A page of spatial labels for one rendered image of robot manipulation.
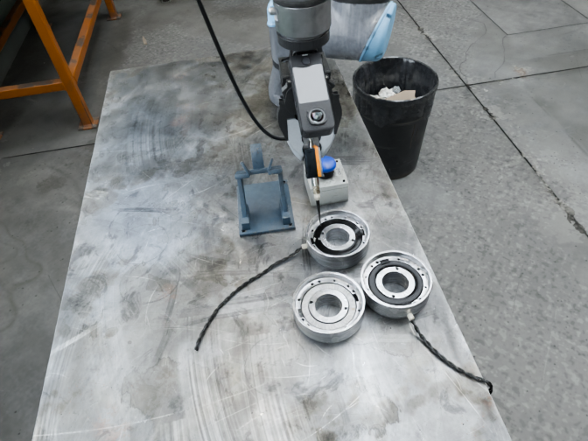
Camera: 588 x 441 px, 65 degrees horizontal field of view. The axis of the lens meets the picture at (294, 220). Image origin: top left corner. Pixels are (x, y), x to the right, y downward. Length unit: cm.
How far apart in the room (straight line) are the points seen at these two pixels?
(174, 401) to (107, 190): 48
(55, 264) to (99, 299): 128
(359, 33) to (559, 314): 121
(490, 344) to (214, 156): 110
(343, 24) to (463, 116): 161
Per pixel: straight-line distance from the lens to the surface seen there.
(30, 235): 228
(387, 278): 74
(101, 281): 84
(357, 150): 98
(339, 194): 85
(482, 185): 216
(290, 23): 63
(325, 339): 67
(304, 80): 65
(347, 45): 101
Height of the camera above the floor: 141
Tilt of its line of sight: 47 degrees down
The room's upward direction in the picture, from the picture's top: 6 degrees counter-clockwise
